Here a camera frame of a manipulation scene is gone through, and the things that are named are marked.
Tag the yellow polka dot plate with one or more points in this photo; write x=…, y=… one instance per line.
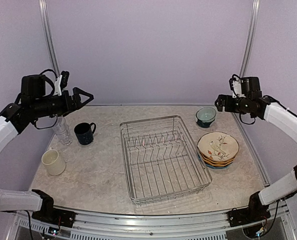
x=221, y=162
x=201, y=154

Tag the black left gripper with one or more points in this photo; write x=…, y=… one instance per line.
x=69, y=107

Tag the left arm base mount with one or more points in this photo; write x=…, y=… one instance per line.
x=51, y=215

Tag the teal white ceramic bowl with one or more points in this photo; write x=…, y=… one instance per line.
x=203, y=123

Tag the blue polka dot plate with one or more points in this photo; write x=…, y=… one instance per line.
x=217, y=167

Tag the clear glass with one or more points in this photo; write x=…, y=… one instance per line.
x=60, y=127
x=64, y=137

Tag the right aluminium corner post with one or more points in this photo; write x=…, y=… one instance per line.
x=250, y=37

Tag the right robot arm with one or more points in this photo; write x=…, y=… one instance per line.
x=275, y=141

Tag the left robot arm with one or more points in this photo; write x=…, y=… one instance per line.
x=19, y=151

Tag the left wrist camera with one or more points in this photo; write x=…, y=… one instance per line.
x=35, y=85

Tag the metal wire dish rack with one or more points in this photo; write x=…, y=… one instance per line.
x=161, y=160

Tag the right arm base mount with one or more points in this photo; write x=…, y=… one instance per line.
x=248, y=212

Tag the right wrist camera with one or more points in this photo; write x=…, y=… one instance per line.
x=245, y=87

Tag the aluminium front rail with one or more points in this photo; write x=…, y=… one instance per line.
x=89, y=225

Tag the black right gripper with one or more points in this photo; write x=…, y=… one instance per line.
x=229, y=107

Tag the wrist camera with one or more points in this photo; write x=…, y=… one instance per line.
x=35, y=85
x=245, y=87

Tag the dark blue mug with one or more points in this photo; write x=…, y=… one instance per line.
x=85, y=132

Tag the cream bird pattern plate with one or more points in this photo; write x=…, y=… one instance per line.
x=218, y=145

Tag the aluminium corner post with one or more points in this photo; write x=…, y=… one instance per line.
x=250, y=37
x=48, y=35

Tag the grey striped ceramic bowl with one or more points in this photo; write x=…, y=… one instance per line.
x=205, y=115

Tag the white ceramic mug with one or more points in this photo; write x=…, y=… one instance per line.
x=53, y=162

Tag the left aluminium corner post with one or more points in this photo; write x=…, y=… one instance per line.
x=48, y=35

